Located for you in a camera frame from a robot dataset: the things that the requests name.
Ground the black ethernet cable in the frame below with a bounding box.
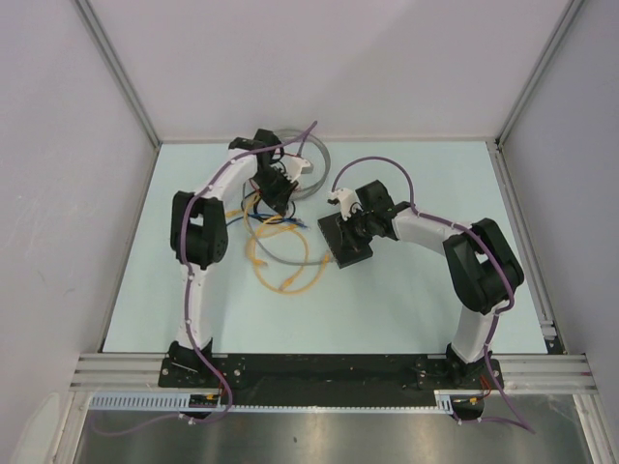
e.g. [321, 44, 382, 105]
[239, 188, 297, 224]

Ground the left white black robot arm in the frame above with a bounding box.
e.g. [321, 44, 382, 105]
[167, 129, 299, 387]

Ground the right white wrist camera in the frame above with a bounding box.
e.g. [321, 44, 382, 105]
[327, 188, 363, 221]

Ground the black network switch box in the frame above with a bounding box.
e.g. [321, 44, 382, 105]
[317, 214, 373, 269]

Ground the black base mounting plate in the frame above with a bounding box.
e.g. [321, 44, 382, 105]
[158, 348, 504, 408]

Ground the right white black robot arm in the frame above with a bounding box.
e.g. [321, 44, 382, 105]
[324, 181, 524, 388]

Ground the grey slotted cable duct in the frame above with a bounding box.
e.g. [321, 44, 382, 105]
[89, 392, 453, 415]

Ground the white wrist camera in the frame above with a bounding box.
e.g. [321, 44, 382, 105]
[327, 188, 363, 221]
[286, 156, 313, 182]

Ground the aluminium frame rail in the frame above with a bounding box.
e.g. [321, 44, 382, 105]
[70, 354, 598, 394]

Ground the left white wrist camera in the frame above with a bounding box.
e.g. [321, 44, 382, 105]
[286, 156, 313, 182]

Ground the grey ethernet cable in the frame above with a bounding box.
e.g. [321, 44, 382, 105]
[246, 127, 335, 268]

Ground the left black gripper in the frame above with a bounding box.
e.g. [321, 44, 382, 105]
[251, 167, 299, 217]

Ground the blue ethernet cable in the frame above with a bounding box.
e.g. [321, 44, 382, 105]
[223, 212, 310, 231]

